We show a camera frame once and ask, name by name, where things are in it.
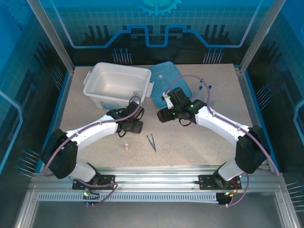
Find blue plastic bin lid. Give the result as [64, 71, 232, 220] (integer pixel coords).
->
[146, 61, 193, 110]

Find white plastic storage bin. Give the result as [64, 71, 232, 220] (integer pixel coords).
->
[83, 62, 154, 111]

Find blue plastic tweezers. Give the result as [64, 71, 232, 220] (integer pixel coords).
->
[146, 133, 158, 153]

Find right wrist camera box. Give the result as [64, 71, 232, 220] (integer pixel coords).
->
[161, 93, 175, 110]

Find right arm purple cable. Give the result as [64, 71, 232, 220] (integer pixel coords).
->
[165, 74, 281, 209]

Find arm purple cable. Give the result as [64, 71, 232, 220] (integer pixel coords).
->
[165, 74, 281, 209]
[43, 95, 143, 208]

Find aluminium mounting rail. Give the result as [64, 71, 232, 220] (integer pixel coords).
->
[29, 166, 289, 193]

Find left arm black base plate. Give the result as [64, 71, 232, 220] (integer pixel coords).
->
[72, 174, 116, 191]

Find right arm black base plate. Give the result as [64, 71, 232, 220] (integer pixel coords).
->
[198, 174, 242, 191]

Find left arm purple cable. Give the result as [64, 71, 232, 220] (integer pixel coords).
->
[43, 95, 143, 208]

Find slotted grey cable duct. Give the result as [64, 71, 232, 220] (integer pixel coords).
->
[37, 193, 219, 203]

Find aluminium frame post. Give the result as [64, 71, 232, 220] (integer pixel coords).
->
[238, 0, 287, 74]
[25, 0, 76, 74]

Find aluminium front frame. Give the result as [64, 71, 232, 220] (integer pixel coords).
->
[14, 187, 300, 228]

